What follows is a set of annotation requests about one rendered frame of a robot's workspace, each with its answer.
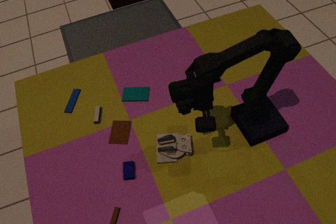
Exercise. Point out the brown flat plate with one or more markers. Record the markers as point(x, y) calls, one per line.
point(120, 132)

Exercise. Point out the brown flat bar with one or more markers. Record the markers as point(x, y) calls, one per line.
point(115, 216)

